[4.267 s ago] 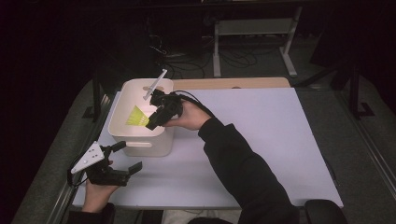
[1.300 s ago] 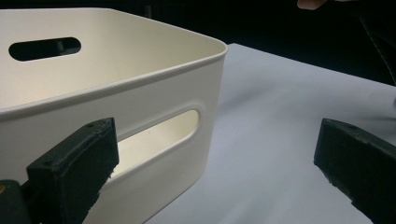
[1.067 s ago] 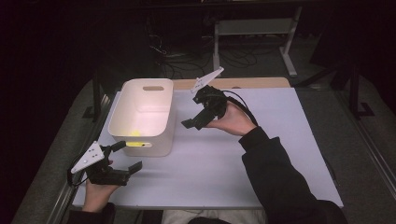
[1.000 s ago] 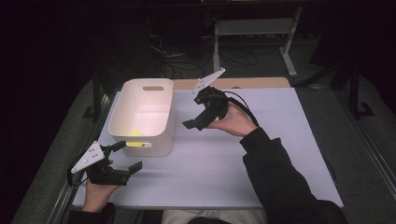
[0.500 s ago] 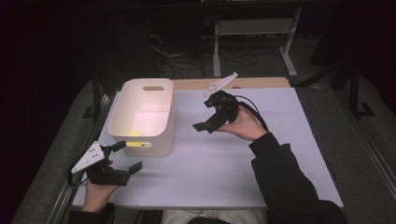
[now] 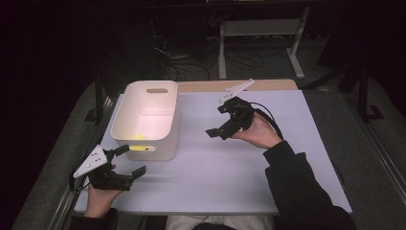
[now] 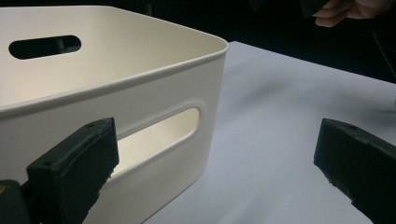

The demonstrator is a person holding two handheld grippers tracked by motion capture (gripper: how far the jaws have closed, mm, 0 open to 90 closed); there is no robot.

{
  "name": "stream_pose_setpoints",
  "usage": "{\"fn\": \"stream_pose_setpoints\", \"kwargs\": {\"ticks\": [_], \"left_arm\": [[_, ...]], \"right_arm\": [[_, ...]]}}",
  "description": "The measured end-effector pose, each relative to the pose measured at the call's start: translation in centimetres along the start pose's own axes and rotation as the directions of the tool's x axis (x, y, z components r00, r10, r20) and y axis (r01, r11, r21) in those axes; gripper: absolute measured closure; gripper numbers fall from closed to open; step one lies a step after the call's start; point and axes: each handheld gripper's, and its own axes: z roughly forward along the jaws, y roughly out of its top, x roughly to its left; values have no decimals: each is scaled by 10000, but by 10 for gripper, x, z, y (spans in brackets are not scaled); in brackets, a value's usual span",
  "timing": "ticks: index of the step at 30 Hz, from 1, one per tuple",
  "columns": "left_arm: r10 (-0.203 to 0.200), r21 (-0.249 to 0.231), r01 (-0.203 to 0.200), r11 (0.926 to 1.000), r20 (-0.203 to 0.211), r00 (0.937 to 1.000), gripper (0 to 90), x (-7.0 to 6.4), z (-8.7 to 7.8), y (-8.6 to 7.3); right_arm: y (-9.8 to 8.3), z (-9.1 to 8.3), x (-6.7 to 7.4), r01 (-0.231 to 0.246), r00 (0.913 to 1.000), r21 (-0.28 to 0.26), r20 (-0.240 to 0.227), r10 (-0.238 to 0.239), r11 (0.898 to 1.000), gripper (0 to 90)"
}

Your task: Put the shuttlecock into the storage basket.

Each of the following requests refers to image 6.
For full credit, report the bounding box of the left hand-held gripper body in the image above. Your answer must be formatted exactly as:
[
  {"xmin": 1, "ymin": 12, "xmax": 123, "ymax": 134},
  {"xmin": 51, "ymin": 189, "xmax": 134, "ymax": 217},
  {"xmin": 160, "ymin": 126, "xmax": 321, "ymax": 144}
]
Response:
[{"xmin": 72, "ymin": 144, "xmax": 135, "ymax": 192}]

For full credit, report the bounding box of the white metal desk frame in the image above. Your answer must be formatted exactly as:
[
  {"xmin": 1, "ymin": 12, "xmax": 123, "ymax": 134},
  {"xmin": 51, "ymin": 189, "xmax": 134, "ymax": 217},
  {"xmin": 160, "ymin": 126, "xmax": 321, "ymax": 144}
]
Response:
[{"xmin": 218, "ymin": 6, "xmax": 311, "ymax": 81}]

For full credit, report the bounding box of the yellow shuttlecock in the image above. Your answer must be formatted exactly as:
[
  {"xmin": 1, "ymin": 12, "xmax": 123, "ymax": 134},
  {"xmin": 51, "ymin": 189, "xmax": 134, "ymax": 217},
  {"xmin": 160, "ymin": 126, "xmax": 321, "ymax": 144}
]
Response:
[{"xmin": 128, "ymin": 132, "xmax": 149, "ymax": 152}]

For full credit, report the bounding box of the person's right hand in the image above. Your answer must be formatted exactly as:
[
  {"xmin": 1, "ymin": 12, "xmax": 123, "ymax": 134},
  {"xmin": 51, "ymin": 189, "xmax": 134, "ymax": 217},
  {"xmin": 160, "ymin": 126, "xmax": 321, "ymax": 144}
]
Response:
[{"xmin": 231, "ymin": 111, "xmax": 283, "ymax": 150}]

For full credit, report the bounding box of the left hand-held gripper cable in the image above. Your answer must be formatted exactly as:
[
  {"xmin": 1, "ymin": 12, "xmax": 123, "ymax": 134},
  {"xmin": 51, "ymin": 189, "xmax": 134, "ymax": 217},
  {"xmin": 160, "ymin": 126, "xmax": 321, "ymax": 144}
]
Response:
[{"xmin": 68, "ymin": 156, "xmax": 94, "ymax": 193}]

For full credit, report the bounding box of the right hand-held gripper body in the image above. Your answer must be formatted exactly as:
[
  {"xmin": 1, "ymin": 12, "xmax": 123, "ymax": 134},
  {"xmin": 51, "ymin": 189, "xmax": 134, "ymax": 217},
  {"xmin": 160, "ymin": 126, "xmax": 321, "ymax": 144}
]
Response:
[{"xmin": 217, "ymin": 78, "xmax": 257, "ymax": 141}]

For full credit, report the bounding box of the person's left hand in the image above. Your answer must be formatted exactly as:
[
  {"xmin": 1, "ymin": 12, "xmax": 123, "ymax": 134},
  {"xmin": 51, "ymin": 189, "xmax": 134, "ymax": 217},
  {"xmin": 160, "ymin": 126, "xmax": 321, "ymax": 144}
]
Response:
[{"xmin": 83, "ymin": 184, "xmax": 124, "ymax": 219}]

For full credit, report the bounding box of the aluminium frame rail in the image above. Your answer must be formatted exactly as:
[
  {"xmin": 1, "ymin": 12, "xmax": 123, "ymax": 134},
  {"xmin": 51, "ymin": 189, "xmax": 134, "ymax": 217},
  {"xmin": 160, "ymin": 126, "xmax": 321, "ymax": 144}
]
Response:
[
  {"xmin": 343, "ymin": 92, "xmax": 406, "ymax": 205},
  {"xmin": 47, "ymin": 95, "xmax": 116, "ymax": 230}
]

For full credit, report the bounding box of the tangle of floor cables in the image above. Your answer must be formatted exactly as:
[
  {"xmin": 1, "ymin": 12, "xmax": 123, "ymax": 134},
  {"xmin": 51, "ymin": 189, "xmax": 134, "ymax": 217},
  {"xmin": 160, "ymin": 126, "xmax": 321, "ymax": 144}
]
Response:
[{"xmin": 149, "ymin": 15, "xmax": 266, "ymax": 82}]

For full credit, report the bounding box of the person's lap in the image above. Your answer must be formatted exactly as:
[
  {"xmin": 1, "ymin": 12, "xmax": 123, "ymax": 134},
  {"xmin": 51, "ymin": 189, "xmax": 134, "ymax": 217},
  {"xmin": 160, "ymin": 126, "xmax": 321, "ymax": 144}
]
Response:
[{"xmin": 164, "ymin": 215, "xmax": 276, "ymax": 230}]

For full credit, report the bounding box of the black metal stand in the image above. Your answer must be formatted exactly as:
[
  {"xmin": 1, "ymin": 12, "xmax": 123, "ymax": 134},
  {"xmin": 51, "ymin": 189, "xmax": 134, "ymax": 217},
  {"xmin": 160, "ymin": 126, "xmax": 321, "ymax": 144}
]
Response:
[
  {"xmin": 84, "ymin": 68, "xmax": 128, "ymax": 126},
  {"xmin": 300, "ymin": 60, "xmax": 386, "ymax": 124}
]

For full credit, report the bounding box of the white plastic storage bin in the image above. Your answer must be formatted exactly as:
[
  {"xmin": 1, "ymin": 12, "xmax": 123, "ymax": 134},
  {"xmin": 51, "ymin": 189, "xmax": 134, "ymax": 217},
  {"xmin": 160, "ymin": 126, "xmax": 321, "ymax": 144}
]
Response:
[{"xmin": 110, "ymin": 80, "xmax": 181, "ymax": 162}]

